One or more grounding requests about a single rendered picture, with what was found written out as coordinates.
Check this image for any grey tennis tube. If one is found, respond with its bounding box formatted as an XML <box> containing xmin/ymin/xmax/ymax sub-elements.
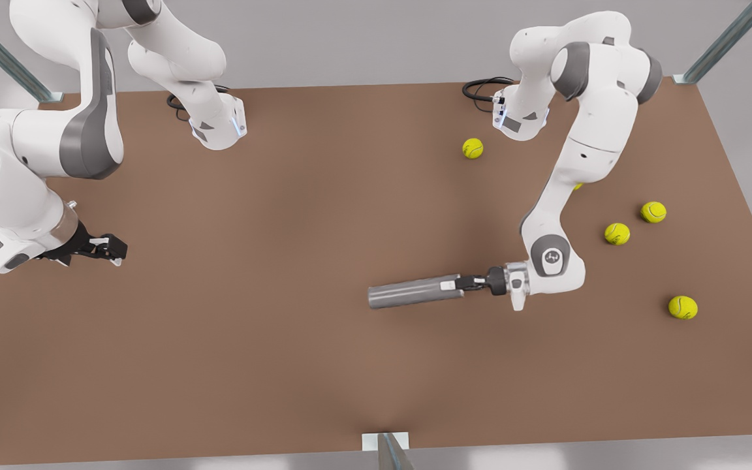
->
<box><xmin>368</xmin><ymin>274</ymin><xmax>465</xmax><ymax>310</ymax></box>

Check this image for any black cable loop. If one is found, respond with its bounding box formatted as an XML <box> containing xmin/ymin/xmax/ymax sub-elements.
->
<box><xmin>166</xmin><ymin>84</ymin><xmax>231</xmax><ymax>123</ymax></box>
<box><xmin>462</xmin><ymin>76</ymin><xmax>516</xmax><ymax>104</ymax></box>

